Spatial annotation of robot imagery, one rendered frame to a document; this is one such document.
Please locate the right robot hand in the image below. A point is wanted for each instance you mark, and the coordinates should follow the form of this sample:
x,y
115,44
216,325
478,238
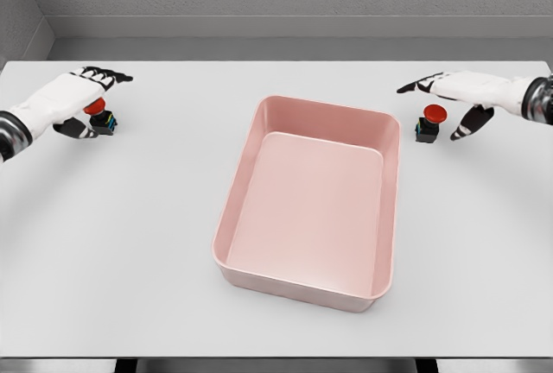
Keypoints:
x,y
468,86

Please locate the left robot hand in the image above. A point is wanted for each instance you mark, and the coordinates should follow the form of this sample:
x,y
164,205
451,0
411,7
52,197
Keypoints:
x,y
69,92

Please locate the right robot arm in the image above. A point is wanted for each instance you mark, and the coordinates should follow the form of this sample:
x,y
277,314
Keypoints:
x,y
533,97

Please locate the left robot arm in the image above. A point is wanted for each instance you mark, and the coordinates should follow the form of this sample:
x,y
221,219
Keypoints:
x,y
19,124

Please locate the pink plastic basket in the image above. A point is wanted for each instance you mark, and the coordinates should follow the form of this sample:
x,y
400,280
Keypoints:
x,y
309,204

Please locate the red button industrial switch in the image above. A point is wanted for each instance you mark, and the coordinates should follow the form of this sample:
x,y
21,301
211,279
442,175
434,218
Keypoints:
x,y
429,124
103,117

